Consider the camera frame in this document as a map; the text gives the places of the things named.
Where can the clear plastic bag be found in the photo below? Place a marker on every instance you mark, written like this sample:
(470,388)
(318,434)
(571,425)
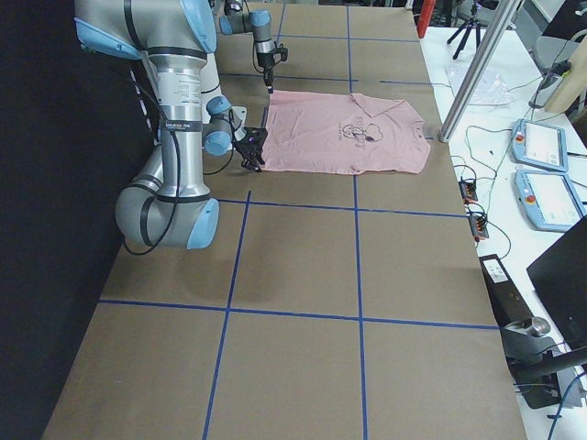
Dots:
(491,90)

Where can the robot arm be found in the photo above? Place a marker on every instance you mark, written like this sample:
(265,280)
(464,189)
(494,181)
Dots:
(168,203)
(238,18)

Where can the upper teach pendant tablet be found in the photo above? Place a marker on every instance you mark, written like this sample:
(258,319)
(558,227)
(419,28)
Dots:
(539,145)

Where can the black device with label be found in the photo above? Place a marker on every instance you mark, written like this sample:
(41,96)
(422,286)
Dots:
(506,300)

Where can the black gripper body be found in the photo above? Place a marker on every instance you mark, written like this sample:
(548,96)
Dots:
(265,61)
(248,149)

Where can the orange connector block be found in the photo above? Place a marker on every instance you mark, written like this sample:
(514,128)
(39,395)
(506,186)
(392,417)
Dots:
(478,224)
(468,191)

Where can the black monitor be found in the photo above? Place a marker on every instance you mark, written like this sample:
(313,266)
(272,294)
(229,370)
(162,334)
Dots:
(559,279)

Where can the lower teach pendant tablet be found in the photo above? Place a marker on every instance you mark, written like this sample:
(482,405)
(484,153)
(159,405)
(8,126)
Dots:
(549,200)

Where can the pink Snoopy t-shirt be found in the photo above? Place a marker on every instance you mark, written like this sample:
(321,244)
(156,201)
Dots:
(343,134)

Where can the teach pendant tablet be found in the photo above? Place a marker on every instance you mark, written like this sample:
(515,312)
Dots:
(539,145)
(549,200)

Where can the aluminium frame post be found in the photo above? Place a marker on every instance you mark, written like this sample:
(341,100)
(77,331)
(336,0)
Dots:
(479,63)

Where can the black tripod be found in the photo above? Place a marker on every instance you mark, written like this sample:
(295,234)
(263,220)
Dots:
(472,24)

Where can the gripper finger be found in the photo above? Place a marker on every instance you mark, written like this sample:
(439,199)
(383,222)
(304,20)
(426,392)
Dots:
(254,166)
(268,80)

